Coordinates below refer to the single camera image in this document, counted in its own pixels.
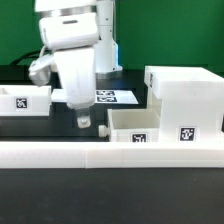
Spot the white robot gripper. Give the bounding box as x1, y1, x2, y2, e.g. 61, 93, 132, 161
53, 47, 96, 128

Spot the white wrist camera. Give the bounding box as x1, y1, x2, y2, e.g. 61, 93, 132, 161
28, 54, 58, 87

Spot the white drawer with knob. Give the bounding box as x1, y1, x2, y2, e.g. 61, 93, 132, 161
98, 109, 160, 142

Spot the black cable bundle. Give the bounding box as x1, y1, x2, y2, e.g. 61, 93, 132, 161
9, 49, 48, 66

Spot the white L-shaped fence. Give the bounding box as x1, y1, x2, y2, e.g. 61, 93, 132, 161
0, 137, 224, 169

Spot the white drawer far left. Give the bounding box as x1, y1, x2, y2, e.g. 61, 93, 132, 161
0, 85, 51, 116

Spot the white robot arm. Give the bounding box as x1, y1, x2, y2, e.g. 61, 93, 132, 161
29, 0, 122, 128

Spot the white marker sheet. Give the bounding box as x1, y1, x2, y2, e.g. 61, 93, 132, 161
51, 89, 138, 105

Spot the white drawer cabinet box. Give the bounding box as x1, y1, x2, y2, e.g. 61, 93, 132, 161
144, 66, 224, 143

